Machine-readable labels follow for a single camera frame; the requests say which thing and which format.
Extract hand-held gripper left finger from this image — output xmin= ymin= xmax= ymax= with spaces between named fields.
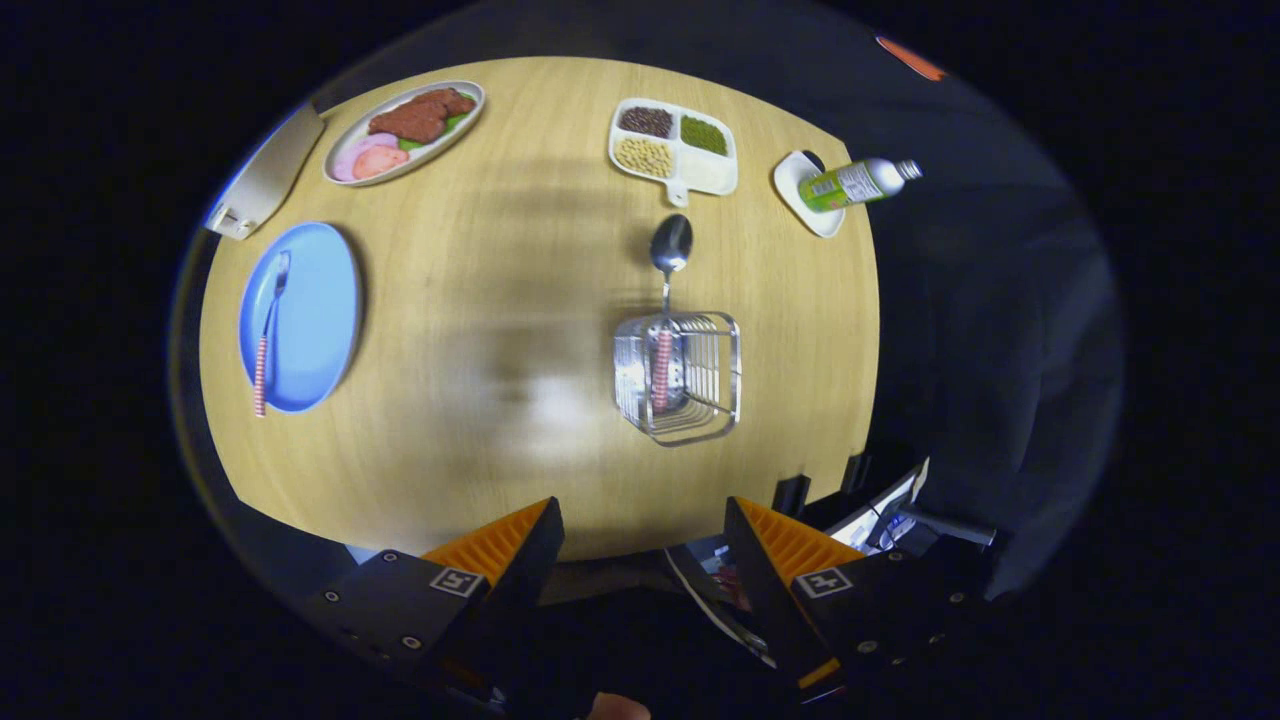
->
xmin=305 ymin=497 xmax=566 ymax=701

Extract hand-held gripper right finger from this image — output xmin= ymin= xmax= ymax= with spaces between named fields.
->
xmin=724 ymin=496 xmax=991 ymax=701

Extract checkered handle fork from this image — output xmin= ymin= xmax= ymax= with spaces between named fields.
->
xmin=253 ymin=250 xmax=292 ymax=418

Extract checkered handle spoon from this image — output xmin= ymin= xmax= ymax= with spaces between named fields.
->
xmin=650 ymin=213 xmax=694 ymax=413

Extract grey office desk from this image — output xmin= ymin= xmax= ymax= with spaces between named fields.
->
xmin=828 ymin=458 xmax=931 ymax=551

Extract blue round plate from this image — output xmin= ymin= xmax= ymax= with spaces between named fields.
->
xmin=238 ymin=221 xmax=361 ymax=414

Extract small white saucer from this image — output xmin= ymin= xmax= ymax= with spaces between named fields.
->
xmin=772 ymin=150 xmax=847 ymax=239

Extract green label bottle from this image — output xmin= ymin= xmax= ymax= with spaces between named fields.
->
xmin=798 ymin=157 xmax=923 ymax=213

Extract white sectioned dish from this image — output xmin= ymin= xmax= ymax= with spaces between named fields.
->
xmin=608 ymin=97 xmax=739 ymax=208

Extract yellow beans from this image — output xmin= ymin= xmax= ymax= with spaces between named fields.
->
xmin=614 ymin=137 xmax=673 ymax=179

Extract salmon pink ham slice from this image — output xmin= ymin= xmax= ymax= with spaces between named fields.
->
xmin=352 ymin=145 xmax=410 ymax=181

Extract pale pink ham slice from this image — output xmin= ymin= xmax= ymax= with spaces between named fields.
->
xmin=332 ymin=133 xmax=399 ymax=183

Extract green beans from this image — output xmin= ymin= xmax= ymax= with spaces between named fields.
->
xmin=681 ymin=115 xmax=729 ymax=157

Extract green lettuce leaf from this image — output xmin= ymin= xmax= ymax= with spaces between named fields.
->
xmin=398 ymin=110 xmax=471 ymax=151

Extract brown meat steak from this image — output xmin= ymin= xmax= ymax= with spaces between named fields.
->
xmin=367 ymin=87 xmax=477 ymax=144

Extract dark brown beans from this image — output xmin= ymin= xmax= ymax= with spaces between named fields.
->
xmin=618 ymin=106 xmax=674 ymax=139

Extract white toaster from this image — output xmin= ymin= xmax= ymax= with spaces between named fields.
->
xmin=205 ymin=102 xmax=327 ymax=242

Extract beige food plate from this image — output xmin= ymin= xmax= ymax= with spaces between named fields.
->
xmin=322 ymin=80 xmax=487 ymax=188

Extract metal wire basket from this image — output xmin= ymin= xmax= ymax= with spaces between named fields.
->
xmin=613 ymin=311 xmax=742 ymax=447

